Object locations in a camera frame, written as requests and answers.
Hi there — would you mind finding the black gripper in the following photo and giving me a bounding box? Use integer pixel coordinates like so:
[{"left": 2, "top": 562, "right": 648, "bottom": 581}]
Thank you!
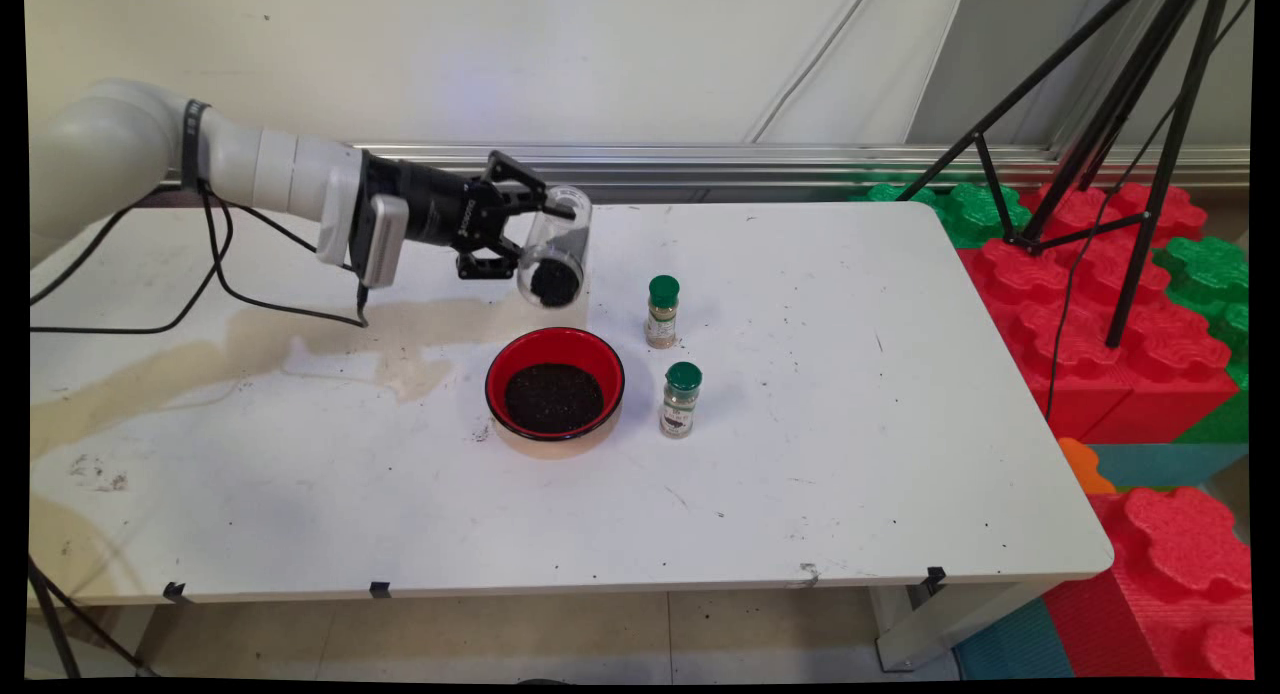
[{"left": 362, "top": 151, "right": 578, "bottom": 281}]

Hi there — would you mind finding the clear plastic jar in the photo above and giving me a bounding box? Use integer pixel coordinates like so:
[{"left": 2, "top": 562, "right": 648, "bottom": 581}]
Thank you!
[{"left": 516, "top": 185, "right": 593, "bottom": 310}]

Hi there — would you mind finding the black seeds heap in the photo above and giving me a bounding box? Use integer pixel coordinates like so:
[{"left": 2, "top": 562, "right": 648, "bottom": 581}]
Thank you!
[
  {"left": 504, "top": 363, "right": 600, "bottom": 435},
  {"left": 529, "top": 258, "right": 583, "bottom": 308}
]

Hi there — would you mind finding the red bowl black rim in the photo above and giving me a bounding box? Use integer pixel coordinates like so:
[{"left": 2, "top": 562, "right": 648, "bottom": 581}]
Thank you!
[{"left": 485, "top": 327, "right": 627, "bottom": 443}]

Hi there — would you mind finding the green-capped beige powder spice bottle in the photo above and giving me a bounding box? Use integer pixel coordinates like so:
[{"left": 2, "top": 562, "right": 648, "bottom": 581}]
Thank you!
[{"left": 646, "top": 275, "right": 681, "bottom": 351}]

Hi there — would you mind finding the green-capped dark label spice bottle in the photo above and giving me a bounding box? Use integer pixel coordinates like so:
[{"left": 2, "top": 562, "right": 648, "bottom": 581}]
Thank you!
[{"left": 659, "top": 362, "right": 704, "bottom": 440}]

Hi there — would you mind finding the green foam block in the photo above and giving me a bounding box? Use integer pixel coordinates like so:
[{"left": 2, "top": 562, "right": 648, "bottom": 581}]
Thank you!
[
  {"left": 1150, "top": 236, "right": 1251, "bottom": 445},
  {"left": 850, "top": 181, "right": 1033, "bottom": 251}
]

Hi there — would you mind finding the white table leg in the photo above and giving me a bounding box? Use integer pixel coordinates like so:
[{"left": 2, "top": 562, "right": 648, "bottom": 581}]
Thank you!
[
  {"left": 870, "top": 574, "right": 1066, "bottom": 673},
  {"left": 25, "top": 604, "right": 141, "bottom": 680}
]

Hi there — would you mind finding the large red foam block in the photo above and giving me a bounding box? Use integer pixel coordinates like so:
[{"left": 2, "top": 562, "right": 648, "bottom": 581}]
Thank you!
[{"left": 958, "top": 182, "right": 1241, "bottom": 445}]

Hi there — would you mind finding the orange foam piece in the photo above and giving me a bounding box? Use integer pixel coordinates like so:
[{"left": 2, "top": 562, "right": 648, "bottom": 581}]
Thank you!
[{"left": 1058, "top": 438, "right": 1117, "bottom": 496}]

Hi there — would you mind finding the black tripod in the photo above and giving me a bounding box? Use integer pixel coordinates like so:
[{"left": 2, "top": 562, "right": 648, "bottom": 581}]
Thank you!
[{"left": 895, "top": 0, "right": 1256, "bottom": 351}]

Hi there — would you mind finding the teal foam mat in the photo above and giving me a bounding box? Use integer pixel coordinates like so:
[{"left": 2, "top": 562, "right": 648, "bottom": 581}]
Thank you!
[
  {"left": 955, "top": 599, "right": 1076, "bottom": 680},
  {"left": 1085, "top": 444, "right": 1251, "bottom": 491}
]

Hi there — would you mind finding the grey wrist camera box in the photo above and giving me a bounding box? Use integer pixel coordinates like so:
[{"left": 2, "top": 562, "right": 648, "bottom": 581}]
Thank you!
[{"left": 357, "top": 194, "right": 412, "bottom": 291}]

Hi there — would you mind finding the aluminium wall rail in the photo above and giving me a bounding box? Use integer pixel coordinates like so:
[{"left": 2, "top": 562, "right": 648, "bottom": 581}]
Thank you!
[{"left": 150, "top": 142, "right": 1251, "bottom": 207}]

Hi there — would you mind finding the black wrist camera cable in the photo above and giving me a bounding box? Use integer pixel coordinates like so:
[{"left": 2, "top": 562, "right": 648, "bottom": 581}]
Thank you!
[{"left": 30, "top": 179, "right": 373, "bottom": 336}]

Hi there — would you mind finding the black cable strap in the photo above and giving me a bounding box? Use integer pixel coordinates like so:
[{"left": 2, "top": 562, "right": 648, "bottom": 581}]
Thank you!
[{"left": 180, "top": 99, "right": 212, "bottom": 191}]

